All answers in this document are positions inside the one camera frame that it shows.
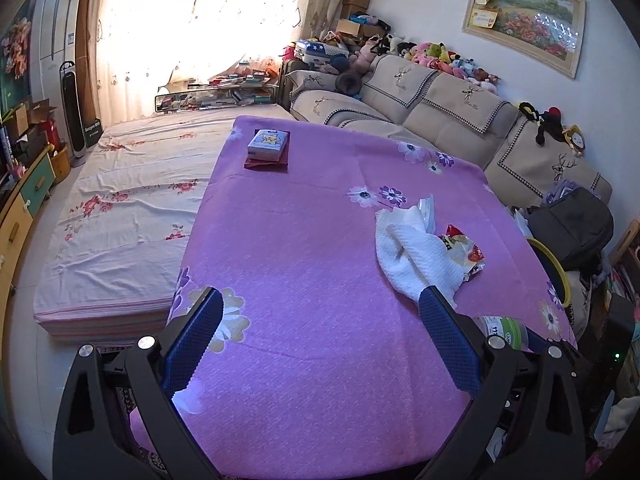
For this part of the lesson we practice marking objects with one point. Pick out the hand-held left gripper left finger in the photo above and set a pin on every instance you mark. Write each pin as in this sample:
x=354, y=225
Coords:
x=200, y=325

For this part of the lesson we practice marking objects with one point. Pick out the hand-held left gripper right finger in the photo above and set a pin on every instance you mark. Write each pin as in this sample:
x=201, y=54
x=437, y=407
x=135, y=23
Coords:
x=450, y=340

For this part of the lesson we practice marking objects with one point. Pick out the small white plastic bottle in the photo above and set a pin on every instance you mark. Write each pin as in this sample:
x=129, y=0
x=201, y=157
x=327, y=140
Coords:
x=502, y=332

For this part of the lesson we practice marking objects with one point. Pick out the red snack wrapper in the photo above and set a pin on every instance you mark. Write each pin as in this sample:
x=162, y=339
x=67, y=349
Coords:
x=462, y=250

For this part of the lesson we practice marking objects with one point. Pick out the white paper towel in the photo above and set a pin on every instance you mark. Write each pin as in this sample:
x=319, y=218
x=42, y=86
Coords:
x=417, y=255

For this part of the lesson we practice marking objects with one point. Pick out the wooden toy shelf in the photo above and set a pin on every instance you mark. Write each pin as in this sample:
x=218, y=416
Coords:
x=625, y=260

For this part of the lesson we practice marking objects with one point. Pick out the black backpack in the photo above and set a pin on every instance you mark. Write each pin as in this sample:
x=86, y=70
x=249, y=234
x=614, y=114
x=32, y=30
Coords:
x=570, y=227

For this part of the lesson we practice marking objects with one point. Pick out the purple floral tablecloth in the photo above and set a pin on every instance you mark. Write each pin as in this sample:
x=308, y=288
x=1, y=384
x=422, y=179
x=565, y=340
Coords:
x=310, y=260

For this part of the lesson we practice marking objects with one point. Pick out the clear plastic wrapper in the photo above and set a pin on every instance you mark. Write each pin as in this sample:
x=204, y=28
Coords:
x=429, y=212

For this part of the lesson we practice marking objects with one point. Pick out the floral pink floor mat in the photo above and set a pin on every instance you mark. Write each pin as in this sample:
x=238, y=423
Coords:
x=130, y=210

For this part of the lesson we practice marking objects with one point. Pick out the purple plush item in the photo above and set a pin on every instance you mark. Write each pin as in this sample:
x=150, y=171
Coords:
x=562, y=192

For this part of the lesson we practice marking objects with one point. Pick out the dark red flat box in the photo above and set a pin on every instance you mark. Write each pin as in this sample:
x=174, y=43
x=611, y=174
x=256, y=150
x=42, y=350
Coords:
x=265, y=165

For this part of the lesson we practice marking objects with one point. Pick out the blue tissue pack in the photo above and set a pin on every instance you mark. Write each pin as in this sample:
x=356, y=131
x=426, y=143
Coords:
x=269, y=144

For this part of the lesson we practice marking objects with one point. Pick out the yellow plush toy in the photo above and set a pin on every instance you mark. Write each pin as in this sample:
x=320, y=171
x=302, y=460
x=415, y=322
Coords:
x=575, y=140

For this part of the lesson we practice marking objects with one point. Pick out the yellow green drawer cabinet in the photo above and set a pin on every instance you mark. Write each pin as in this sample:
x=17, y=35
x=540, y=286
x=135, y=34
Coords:
x=20, y=210

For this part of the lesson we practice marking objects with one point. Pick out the black red plush toy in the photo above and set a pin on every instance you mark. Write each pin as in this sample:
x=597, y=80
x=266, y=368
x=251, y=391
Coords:
x=542, y=120

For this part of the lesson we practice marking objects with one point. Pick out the cluttered glass coffee table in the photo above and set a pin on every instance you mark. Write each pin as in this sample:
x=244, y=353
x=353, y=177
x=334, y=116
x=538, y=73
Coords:
x=215, y=95

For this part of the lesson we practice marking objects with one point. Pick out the beige sectional sofa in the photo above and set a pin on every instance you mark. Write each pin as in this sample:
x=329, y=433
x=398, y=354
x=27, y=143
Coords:
x=425, y=105

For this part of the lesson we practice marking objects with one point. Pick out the white tower fan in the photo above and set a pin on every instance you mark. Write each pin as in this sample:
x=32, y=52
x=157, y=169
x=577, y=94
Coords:
x=74, y=115

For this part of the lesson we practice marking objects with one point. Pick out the row of plush toys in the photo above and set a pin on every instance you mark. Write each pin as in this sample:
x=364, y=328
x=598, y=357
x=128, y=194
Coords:
x=435, y=57

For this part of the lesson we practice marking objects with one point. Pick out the sheer white curtain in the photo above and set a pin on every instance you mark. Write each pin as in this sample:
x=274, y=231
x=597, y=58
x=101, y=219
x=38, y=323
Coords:
x=200, y=35

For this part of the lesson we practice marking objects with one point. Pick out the blue starred bag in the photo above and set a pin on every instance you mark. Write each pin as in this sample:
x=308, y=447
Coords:
x=320, y=52

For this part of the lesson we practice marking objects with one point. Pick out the framed flower painting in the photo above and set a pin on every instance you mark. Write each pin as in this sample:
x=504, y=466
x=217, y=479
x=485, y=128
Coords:
x=525, y=20

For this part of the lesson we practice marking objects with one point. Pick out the open flat cardboard box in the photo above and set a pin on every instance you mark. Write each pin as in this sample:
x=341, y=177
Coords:
x=350, y=27

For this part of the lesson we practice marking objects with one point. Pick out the tall cardboard box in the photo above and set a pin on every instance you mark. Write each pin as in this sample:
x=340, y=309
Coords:
x=356, y=2

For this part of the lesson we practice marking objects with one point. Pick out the flower wall poster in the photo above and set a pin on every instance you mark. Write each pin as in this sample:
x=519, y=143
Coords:
x=15, y=50

